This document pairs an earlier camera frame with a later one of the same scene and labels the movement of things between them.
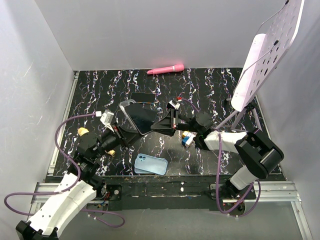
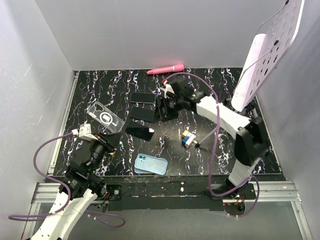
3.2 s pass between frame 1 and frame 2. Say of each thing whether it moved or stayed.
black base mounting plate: stayed
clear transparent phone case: moved
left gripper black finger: moved
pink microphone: stayed
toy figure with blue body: stayed
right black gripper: moved
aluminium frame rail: stayed
